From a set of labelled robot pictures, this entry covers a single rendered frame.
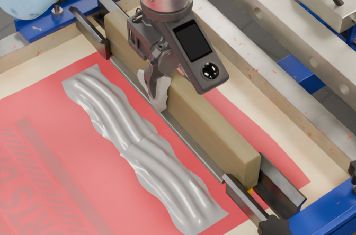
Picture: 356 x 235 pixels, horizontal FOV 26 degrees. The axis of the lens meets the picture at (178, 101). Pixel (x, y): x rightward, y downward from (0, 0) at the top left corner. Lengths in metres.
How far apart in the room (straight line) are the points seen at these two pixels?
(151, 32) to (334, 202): 0.35
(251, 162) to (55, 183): 0.30
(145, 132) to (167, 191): 0.12
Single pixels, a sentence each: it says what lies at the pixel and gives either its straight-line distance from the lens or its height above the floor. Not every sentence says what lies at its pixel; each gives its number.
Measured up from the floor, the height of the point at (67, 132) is 0.96.
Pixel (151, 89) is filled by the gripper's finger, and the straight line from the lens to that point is 1.10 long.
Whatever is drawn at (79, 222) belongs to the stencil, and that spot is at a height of 0.96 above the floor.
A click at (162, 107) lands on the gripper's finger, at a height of 1.02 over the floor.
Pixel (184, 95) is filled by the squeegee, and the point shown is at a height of 1.06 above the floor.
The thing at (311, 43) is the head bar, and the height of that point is 1.04.
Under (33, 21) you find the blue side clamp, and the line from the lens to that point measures 1.32.
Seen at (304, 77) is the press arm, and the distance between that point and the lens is 1.34.
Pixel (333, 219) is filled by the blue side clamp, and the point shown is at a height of 1.01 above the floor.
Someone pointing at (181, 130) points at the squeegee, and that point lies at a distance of 1.15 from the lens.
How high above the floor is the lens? 1.91
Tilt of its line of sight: 50 degrees down
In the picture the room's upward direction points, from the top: straight up
